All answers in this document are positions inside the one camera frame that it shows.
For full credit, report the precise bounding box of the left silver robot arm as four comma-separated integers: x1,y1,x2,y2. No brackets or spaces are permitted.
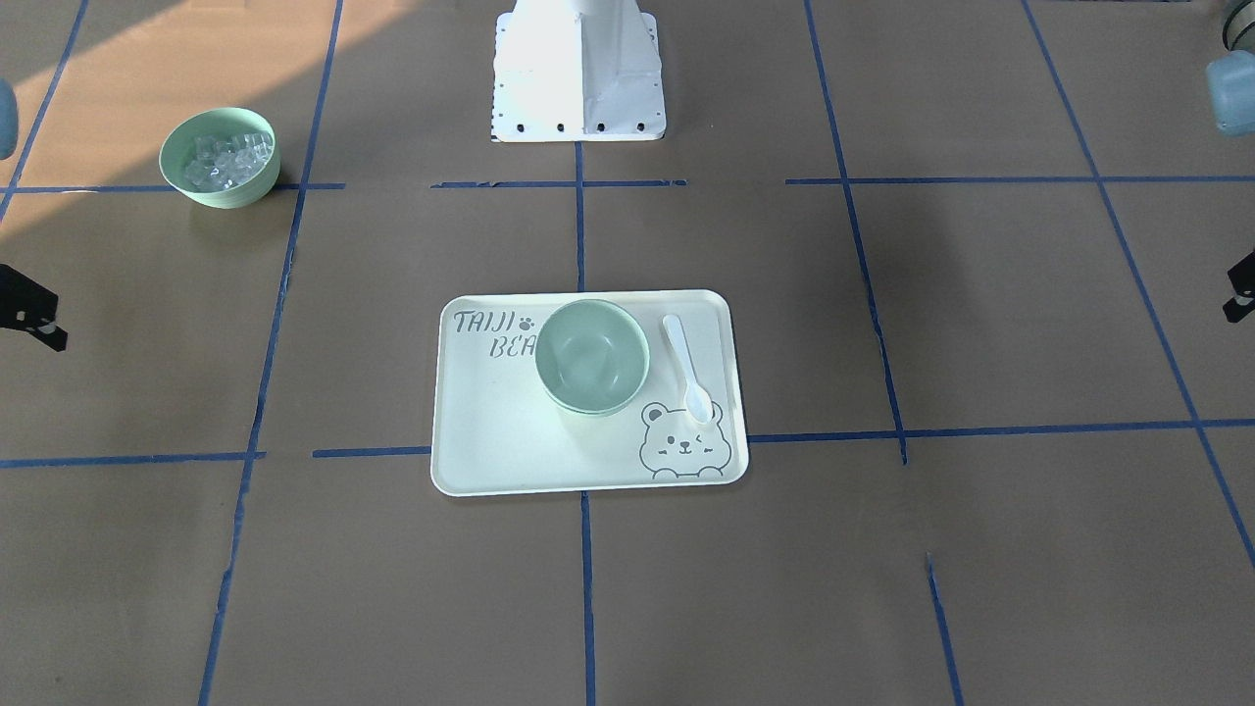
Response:
1205,1,1254,325

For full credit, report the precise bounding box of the white plastic spoon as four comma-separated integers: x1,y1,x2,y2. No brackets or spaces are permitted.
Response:
661,313,717,426

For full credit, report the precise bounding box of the white camera mast with base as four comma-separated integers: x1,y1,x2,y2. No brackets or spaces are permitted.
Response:
489,1,668,143

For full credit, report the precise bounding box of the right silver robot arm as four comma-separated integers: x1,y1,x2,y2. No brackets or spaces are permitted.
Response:
1,79,69,352

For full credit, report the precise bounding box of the green bowl with ice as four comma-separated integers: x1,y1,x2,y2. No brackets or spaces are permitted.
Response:
158,107,279,209

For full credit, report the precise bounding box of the pale green bear tray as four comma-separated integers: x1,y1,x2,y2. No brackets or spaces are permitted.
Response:
430,288,749,497

